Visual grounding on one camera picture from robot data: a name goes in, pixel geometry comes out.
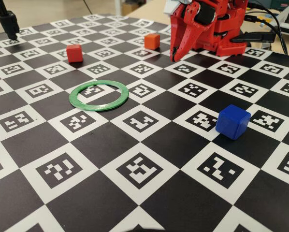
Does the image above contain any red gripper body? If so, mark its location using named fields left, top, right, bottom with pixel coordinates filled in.
left=196, top=0, right=220, bottom=27

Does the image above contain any green ring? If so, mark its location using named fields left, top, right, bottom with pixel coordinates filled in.
left=69, top=80, right=130, bottom=112

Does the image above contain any cardboard box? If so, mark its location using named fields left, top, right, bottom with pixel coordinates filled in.
left=121, top=1, right=140, bottom=15

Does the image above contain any large black plug connector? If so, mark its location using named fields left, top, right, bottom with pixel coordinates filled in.
left=231, top=31, right=277, bottom=44

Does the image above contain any red cube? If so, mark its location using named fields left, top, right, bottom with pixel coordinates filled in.
left=66, top=44, right=84, bottom=63

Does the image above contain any blue cube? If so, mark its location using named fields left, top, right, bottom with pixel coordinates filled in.
left=215, top=104, right=252, bottom=141

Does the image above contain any small black plug connector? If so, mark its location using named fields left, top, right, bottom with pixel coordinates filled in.
left=245, top=14, right=267, bottom=24

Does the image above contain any orange cube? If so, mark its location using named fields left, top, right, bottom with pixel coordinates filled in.
left=144, top=33, right=161, bottom=51

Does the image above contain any dark teal box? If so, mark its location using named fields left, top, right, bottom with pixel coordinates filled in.
left=270, top=0, right=289, bottom=10

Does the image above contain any black white marker checkerboard mat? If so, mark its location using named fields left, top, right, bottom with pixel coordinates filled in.
left=0, top=14, right=289, bottom=232

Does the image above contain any red perforated robot base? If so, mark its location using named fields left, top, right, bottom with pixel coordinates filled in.
left=195, top=36, right=247, bottom=58

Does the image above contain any black cable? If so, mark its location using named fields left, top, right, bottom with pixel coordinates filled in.
left=247, top=0, right=289, bottom=55

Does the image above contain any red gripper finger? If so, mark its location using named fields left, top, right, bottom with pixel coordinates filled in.
left=169, top=4, right=188, bottom=63
left=175, top=2, right=207, bottom=61

